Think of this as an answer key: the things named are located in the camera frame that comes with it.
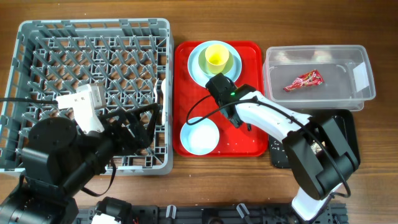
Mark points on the clear plastic bin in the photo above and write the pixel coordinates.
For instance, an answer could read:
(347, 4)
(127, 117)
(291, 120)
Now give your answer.
(345, 69)

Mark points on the grey plastic dishwasher rack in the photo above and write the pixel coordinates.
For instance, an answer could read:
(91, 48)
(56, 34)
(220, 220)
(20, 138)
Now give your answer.
(54, 57)

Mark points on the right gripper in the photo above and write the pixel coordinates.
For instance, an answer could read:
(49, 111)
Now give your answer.
(236, 122)

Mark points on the white plastic fork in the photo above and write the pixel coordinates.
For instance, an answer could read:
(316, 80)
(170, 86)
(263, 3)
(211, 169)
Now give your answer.
(156, 94)

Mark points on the black plastic tray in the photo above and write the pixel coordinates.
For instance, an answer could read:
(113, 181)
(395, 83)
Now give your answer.
(345, 122)

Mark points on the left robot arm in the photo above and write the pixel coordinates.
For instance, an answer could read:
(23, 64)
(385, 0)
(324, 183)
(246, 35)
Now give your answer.
(60, 160)

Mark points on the red snack wrapper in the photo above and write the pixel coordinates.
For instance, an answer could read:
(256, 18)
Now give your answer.
(312, 78)

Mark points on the yellow plastic cup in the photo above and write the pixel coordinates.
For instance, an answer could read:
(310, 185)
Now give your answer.
(216, 56)

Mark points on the rice and nut leftovers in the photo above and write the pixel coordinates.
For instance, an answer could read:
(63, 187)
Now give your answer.
(277, 153)

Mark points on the light blue plate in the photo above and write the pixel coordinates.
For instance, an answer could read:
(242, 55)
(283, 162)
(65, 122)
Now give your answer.
(195, 71)

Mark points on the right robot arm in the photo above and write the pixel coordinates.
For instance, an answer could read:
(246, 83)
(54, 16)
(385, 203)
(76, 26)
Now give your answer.
(318, 151)

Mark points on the light blue bowl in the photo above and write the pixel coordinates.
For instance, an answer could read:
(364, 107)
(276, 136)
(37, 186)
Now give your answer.
(201, 138)

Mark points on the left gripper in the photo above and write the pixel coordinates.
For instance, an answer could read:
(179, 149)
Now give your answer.
(142, 137)

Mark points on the red plastic tray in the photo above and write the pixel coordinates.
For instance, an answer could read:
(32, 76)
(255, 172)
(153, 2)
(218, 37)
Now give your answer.
(234, 142)

